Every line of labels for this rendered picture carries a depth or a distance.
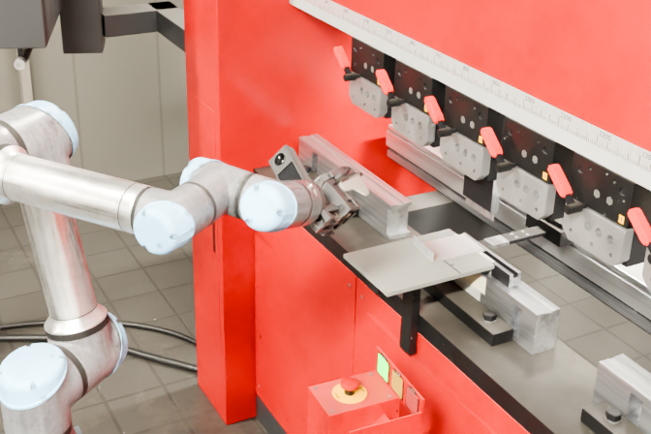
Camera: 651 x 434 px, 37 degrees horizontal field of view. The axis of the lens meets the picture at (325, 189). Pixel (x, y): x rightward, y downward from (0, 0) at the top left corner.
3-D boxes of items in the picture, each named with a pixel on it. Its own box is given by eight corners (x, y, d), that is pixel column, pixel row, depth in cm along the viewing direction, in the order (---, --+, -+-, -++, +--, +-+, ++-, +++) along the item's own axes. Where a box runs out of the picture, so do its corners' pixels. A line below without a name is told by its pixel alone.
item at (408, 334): (363, 356, 214) (367, 270, 205) (419, 340, 220) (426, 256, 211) (373, 366, 211) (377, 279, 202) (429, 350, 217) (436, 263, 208)
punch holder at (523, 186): (494, 193, 197) (503, 115, 190) (528, 186, 201) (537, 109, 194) (542, 224, 185) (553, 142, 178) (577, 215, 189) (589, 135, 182)
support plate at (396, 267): (343, 258, 209) (343, 253, 209) (446, 233, 221) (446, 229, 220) (387, 296, 195) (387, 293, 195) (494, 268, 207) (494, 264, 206)
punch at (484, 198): (461, 203, 214) (465, 164, 210) (469, 201, 215) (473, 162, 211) (489, 222, 206) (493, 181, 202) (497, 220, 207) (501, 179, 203)
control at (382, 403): (306, 433, 208) (308, 361, 200) (374, 415, 214) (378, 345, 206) (347, 494, 191) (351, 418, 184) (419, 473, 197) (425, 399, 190)
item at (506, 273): (452, 246, 219) (453, 234, 218) (464, 243, 221) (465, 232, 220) (508, 288, 204) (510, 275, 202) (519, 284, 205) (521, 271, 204)
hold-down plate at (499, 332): (412, 280, 224) (413, 268, 223) (431, 275, 227) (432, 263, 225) (491, 347, 200) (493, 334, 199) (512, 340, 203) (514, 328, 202)
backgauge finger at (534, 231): (471, 238, 220) (473, 218, 218) (561, 216, 231) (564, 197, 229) (504, 262, 210) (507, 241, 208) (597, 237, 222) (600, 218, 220)
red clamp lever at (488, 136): (480, 126, 190) (501, 170, 187) (497, 123, 192) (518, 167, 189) (477, 131, 192) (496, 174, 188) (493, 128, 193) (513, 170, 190)
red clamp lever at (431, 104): (423, 95, 206) (442, 135, 203) (440, 92, 208) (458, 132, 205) (420, 100, 208) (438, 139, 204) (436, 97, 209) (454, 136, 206)
